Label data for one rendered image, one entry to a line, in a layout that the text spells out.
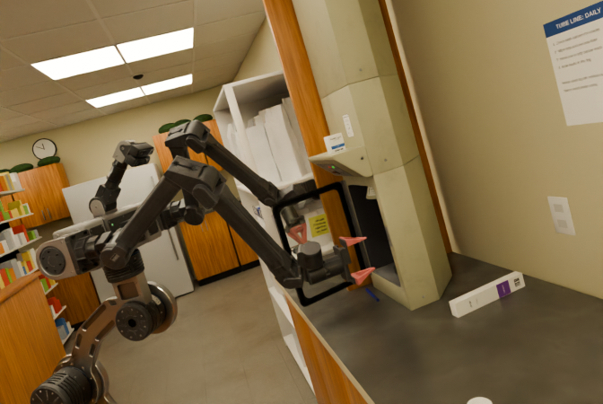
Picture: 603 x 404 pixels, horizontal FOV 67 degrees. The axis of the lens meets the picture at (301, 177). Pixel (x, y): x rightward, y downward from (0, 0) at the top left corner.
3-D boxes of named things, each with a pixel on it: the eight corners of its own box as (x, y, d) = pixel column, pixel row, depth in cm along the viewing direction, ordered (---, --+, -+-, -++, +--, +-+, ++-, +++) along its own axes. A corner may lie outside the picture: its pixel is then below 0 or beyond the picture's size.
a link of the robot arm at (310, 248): (287, 267, 141) (284, 288, 134) (281, 238, 135) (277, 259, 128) (326, 266, 139) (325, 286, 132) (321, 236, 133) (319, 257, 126)
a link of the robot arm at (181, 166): (181, 141, 121) (169, 161, 112) (224, 171, 124) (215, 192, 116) (109, 237, 142) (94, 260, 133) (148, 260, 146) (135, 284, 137)
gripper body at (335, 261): (345, 247, 133) (321, 256, 132) (353, 280, 134) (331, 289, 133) (337, 243, 140) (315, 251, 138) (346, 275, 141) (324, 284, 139)
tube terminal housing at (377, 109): (427, 265, 189) (378, 83, 182) (475, 285, 158) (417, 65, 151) (373, 286, 184) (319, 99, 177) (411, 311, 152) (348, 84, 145)
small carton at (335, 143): (341, 150, 161) (336, 133, 160) (345, 149, 156) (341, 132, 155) (327, 153, 159) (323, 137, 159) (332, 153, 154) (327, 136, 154)
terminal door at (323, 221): (368, 276, 181) (340, 180, 178) (301, 309, 169) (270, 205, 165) (367, 276, 182) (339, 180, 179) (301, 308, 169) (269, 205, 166)
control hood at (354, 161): (341, 174, 180) (334, 149, 179) (373, 175, 148) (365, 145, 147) (314, 182, 177) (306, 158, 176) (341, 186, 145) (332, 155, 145)
